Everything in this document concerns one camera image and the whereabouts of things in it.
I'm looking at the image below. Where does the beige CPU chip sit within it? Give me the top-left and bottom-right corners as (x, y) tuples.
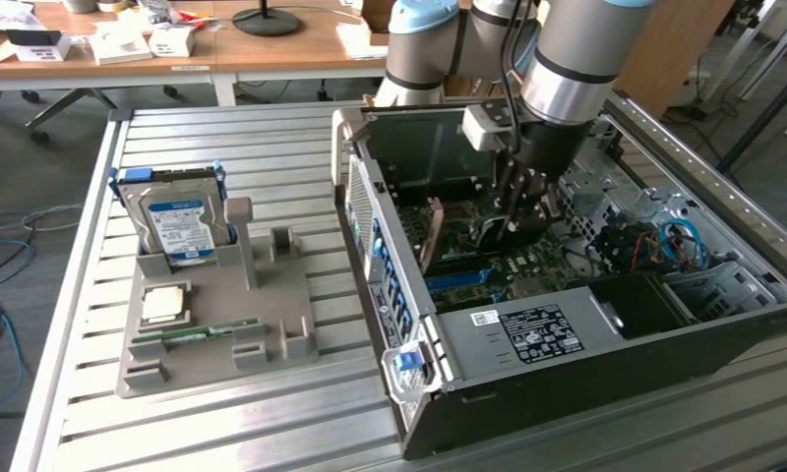
(140, 287), (189, 326)

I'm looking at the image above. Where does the blue wire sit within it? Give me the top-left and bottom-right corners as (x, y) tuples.
(659, 218), (710, 269)

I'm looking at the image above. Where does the wooden cabinet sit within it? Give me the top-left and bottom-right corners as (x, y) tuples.
(612, 0), (740, 119)

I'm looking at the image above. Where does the green RAM stick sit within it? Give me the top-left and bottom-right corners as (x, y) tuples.
(132, 318), (263, 345)

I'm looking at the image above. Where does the blue expansion slot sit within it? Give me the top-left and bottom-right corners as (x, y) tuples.
(425, 272), (491, 291)

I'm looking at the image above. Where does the black metal post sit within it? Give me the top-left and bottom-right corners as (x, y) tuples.
(718, 48), (787, 173)

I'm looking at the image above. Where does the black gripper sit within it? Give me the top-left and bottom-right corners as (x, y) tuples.
(496, 117), (595, 242)

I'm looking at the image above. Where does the grey plastic parts rack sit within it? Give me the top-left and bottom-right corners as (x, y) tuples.
(116, 196), (323, 402)

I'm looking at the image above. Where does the white table frame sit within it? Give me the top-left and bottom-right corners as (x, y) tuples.
(700, 0), (787, 139)

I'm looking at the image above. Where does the black fan duct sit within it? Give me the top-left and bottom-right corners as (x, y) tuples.
(588, 272), (700, 341)

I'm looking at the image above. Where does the green motherboard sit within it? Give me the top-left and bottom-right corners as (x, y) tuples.
(392, 176), (604, 314)

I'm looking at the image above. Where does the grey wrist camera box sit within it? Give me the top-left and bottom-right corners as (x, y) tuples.
(461, 100), (523, 151)

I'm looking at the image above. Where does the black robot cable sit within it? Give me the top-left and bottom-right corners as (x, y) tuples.
(502, 0), (539, 153)

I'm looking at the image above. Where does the brown cardboard box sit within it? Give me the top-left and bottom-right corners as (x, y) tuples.
(359, 0), (395, 33)

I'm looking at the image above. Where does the grey desk leg with caster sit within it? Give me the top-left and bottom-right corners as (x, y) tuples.
(25, 87), (118, 144)

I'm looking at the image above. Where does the white box with black lid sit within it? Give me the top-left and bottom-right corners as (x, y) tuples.
(5, 29), (73, 63)

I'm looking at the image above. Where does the black monitor stand base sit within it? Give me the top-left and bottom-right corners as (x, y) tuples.
(231, 0), (303, 38)

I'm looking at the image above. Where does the open white box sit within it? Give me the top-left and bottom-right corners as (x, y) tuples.
(89, 22), (153, 66)

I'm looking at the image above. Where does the red wire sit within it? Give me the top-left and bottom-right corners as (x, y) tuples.
(635, 230), (670, 269)

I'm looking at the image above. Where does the white paper stack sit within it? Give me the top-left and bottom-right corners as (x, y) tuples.
(336, 22), (389, 61)

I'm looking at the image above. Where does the wooden desk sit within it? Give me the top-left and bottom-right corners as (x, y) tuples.
(213, 0), (500, 107)
(0, 0), (237, 107)

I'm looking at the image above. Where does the grey power supply unit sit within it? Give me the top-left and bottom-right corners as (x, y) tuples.
(424, 287), (626, 384)

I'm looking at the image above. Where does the white floor cable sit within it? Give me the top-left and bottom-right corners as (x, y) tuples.
(0, 204), (85, 233)

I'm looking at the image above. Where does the hard disk with blue carrier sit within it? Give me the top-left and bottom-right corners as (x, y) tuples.
(108, 159), (237, 269)

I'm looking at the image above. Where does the blue floor cable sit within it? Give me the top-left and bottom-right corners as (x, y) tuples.
(0, 215), (38, 422)

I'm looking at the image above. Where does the black graphics card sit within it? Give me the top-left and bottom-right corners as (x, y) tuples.
(419, 196), (550, 274)

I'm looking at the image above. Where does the silver disk bay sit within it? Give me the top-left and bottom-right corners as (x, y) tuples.
(662, 260), (786, 321)

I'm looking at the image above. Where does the clear plastic bag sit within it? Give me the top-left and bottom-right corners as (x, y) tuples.
(0, 0), (46, 30)

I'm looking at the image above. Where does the white box with label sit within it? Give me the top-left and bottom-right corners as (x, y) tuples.
(148, 24), (197, 59)

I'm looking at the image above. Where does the open black PC case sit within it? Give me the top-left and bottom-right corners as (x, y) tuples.
(331, 89), (787, 461)

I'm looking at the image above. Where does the silver perforated drive cage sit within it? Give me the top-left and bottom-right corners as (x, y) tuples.
(556, 147), (638, 257)

